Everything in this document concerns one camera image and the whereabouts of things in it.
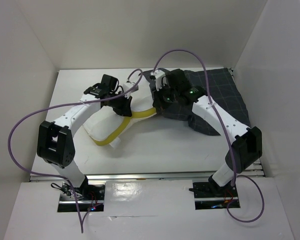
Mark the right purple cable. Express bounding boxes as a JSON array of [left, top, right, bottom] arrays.
[[153, 48, 265, 223]]

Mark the front aluminium rail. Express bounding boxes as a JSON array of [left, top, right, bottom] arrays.
[[29, 170, 213, 182]]

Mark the purple cable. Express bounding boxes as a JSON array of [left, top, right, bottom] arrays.
[[8, 69, 144, 233], [153, 48, 265, 223]]

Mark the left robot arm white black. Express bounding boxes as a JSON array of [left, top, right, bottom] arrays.
[[37, 74, 138, 200]]

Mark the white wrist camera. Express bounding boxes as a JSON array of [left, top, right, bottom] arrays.
[[150, 69, 168, 91], [122, 81, 139, 99]]

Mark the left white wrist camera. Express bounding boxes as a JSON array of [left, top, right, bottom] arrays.
[[122, 81, 139, 99]]

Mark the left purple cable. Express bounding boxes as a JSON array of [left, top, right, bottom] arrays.
[[8, 69, 144, 233]]

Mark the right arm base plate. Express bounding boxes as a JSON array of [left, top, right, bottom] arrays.
[[188, 181, 241, 210]]

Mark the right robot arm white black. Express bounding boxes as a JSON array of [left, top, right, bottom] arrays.
[[149, 69, 262, 197]]

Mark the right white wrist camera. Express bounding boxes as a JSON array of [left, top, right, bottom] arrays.
[[150, 69, 168, 91]]

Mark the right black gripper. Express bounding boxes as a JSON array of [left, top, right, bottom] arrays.
[[152, 81, 179, 111]]

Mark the aluminium rail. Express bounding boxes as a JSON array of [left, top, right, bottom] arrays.
[[29, 170, 213, 182], [226, 68, 263, 174]]

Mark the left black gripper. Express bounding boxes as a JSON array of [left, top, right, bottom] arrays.
[[108, 90, 133, 117]]

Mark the dark grey checked pillowcase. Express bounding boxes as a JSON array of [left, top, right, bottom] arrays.
[[156, 68, 251, 136]]

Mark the white pillow yellow edge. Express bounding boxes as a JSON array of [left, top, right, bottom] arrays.
[[82, 96, 158, 150]]

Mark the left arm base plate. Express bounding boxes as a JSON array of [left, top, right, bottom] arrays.
[[50, 182, 106, 213]]

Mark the right side aluminium rail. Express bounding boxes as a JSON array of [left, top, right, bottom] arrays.
[[226, 68, 263, 174]]

